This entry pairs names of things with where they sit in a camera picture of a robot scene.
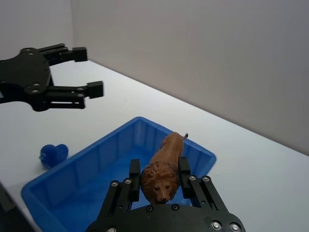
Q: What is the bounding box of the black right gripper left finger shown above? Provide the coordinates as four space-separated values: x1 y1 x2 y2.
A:
96 159 142 222

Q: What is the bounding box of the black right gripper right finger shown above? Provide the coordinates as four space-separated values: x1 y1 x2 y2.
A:
178 156 229 213

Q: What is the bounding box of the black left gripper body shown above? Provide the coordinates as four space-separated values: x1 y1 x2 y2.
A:
0 47 54 112

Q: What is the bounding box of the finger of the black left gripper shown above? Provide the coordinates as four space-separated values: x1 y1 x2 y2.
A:
36 43 88 66
44 81 105 110

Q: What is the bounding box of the brown toy lion figure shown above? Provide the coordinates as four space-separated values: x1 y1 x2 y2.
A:
140 132 190 205

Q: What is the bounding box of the blue plastic bin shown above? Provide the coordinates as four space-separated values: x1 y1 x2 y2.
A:
21 116 217 232

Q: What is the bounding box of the small blue plastic toy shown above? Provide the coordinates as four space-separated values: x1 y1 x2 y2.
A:
39 144 70 170

